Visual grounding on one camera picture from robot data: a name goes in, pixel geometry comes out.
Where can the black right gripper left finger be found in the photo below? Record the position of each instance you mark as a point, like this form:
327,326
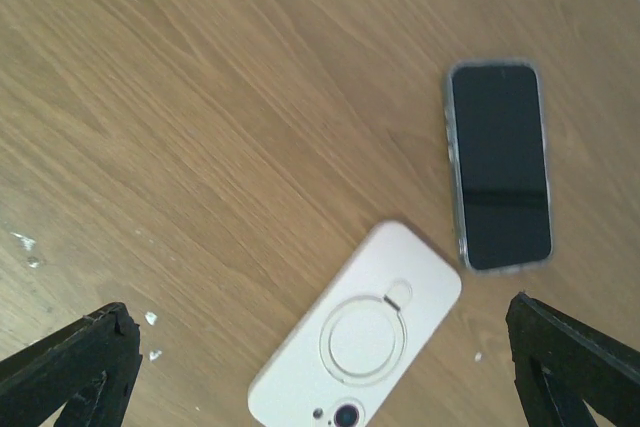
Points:
85,373

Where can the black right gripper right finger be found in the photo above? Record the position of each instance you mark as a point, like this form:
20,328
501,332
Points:
565,368

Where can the bare black phone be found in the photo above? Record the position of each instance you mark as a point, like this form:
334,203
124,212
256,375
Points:
494,120

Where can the cream cased phone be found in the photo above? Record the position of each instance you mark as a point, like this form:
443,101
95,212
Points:
348,352

